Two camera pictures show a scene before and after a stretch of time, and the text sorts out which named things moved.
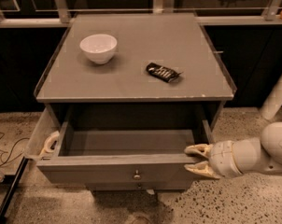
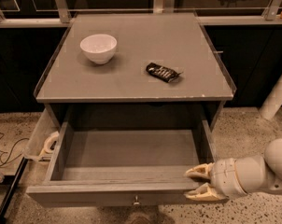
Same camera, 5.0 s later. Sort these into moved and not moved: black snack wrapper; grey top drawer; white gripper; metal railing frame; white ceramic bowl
Moved: grey top drawer; white gripper
Not moved: black snack wrapper; white ceramic bowl; metal railing frame
